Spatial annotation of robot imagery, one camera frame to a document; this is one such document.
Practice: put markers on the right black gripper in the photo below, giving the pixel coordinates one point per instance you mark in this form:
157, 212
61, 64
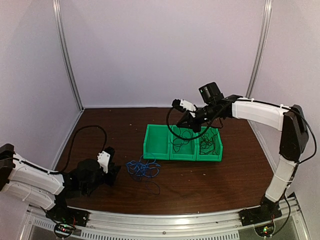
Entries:
191, 124

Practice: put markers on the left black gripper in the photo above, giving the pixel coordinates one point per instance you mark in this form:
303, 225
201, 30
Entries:
112, 174

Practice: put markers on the green bin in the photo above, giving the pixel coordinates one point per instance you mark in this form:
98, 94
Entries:
156, 142
209, 146
182, 150

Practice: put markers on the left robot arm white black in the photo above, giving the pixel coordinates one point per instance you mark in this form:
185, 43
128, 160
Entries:
50, 189

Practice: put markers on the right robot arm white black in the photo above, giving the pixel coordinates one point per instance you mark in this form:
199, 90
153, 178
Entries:
288, 122

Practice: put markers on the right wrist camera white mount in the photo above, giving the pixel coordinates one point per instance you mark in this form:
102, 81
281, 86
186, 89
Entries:
183, 105

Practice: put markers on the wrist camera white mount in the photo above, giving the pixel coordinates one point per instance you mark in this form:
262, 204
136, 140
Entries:
105, 159
183, 105

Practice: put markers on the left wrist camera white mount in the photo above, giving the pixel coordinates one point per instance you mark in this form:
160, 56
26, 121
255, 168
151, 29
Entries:
105, 159

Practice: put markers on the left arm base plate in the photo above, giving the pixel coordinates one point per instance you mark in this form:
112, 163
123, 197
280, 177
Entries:
68, 215

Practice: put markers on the front aluminium rail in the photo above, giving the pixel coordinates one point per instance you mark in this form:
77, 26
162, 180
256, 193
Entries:
223, 225

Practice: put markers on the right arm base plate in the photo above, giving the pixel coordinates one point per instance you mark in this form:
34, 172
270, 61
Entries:
257, 215

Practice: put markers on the right aluminium frame post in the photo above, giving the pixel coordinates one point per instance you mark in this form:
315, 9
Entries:
264, 31

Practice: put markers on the aluminium frame post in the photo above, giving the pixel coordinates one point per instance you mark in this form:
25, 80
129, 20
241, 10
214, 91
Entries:
264, 31
65, 53

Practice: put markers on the left aluminium frame post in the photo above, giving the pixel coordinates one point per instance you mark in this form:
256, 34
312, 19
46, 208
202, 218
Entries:
65, 53

